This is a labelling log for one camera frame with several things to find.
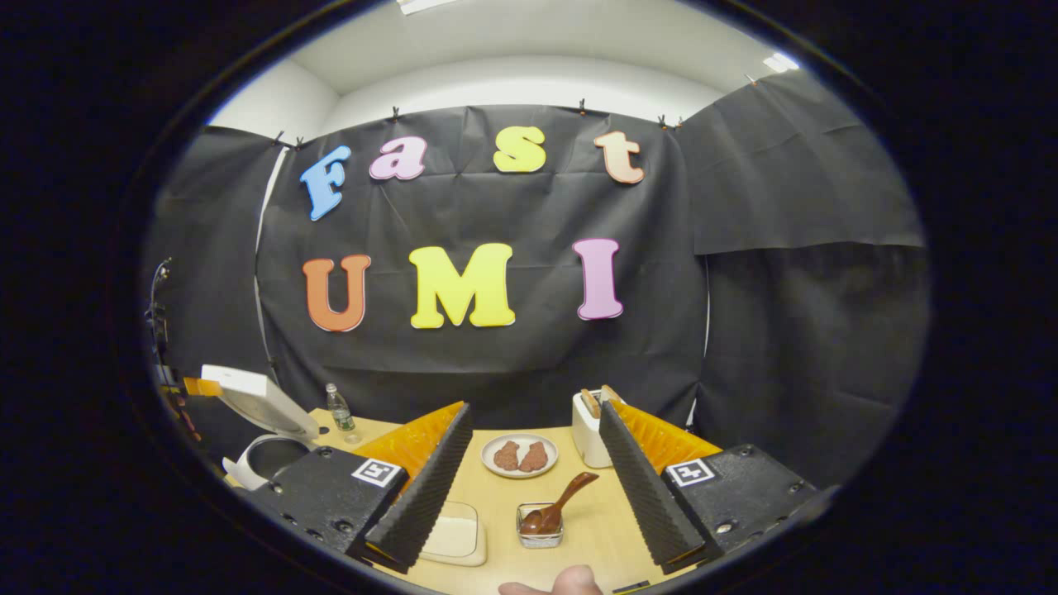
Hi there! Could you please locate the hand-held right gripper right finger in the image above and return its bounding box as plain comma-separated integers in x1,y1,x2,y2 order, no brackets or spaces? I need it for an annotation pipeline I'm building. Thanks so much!
598,399,827,579

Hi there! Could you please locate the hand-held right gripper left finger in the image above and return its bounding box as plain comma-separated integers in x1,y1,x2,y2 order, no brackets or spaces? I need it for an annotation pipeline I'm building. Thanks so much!
248,402,474,575

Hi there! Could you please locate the white rice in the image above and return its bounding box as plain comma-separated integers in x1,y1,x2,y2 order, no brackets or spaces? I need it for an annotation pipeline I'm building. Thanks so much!
422,516,479,558

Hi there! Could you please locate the white rice cooker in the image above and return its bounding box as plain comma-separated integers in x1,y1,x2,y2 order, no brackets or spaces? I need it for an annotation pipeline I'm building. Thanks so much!
201,364,321,493

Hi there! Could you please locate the brown wooden spoon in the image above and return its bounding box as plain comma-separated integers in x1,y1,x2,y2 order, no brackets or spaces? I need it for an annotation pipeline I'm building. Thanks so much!
520,472,599,535

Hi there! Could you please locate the metal wire chopstick holder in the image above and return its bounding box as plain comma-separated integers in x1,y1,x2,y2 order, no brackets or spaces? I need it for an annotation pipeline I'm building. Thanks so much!
517,502,565,549

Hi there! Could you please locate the clear glass tray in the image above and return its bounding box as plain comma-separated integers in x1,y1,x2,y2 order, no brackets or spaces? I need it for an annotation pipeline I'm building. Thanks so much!
417,502,488,567

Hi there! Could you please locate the white toaster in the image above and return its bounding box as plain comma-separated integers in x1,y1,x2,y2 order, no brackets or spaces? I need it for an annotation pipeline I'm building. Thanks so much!
572,388,617,469

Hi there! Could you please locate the round white plate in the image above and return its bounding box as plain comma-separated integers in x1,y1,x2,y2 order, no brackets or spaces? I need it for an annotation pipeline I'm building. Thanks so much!
481,434,559,479

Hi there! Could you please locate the clear plastic water bottle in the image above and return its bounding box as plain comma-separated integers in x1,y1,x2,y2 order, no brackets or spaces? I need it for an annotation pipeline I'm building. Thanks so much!
325,383,358,435

